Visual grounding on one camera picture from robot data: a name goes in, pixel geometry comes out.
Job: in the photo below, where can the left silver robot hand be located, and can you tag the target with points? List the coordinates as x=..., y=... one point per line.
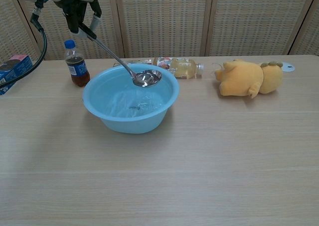
x=74, y=4

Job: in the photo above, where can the cola bottle blue cap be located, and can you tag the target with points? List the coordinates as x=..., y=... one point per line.
x=77, y=70

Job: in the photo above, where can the light blue plastic basin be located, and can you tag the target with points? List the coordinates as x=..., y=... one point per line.
x=129, y=122

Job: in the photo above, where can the yellow tea bottle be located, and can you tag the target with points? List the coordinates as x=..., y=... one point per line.
x=183, y=66

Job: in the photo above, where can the stainless steel ladle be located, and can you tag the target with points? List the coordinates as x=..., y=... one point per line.
x=147, y=79

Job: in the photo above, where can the woven folding screen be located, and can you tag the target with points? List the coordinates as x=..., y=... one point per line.
x=174, y=19

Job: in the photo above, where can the yellow plush toy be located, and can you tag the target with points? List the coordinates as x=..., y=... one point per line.
x=239, y=79

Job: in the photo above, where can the blue cookie box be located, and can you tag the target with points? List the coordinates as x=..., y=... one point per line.
x=20, y=66

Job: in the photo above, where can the white round table disc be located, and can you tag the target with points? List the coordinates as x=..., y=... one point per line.
x=289, y=68

